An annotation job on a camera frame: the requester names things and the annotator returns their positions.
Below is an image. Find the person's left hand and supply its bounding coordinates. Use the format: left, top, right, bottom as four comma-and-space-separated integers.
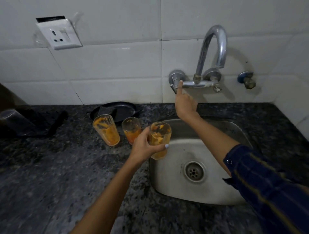
130, 127, 169, 165

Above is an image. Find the person's right hand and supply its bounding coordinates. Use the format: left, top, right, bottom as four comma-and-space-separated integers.
175, 80, 200, 120

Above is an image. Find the juice-stained drinking glass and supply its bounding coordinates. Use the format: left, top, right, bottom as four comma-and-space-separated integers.
149, 121, 172, 160
121, 117, 143, 145
92, 114, 121, 147

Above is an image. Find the chrome wall-mounted tap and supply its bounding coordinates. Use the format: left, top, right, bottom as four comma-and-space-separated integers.
169, 25, 228, 94

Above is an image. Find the person's right forearm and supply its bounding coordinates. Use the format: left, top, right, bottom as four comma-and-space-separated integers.
180, 113, 240, 177

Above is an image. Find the person's left forearm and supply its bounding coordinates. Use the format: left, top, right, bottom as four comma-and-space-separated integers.
70, 155, 148, 234

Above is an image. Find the stainless steel sink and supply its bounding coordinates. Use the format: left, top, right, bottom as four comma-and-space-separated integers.
148, 118, 254, 206

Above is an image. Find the sink drain strainer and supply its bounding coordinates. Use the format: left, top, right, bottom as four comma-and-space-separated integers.
184, 161, 206, 183

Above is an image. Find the black frying pan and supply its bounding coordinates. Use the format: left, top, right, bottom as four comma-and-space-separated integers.
86, 101, 143, 125

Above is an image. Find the black scrub sponge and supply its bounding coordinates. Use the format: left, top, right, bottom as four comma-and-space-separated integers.
98, 106, 118, 118

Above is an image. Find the brass angle valve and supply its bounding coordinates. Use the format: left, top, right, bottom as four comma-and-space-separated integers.
237, 71, 257, 90

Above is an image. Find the dark blue striped sleeve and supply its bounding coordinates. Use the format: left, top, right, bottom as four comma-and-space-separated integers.
223, 144, 309, 234

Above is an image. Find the white wall socket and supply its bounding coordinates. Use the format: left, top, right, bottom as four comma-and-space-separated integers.
36, 16, 83, 50

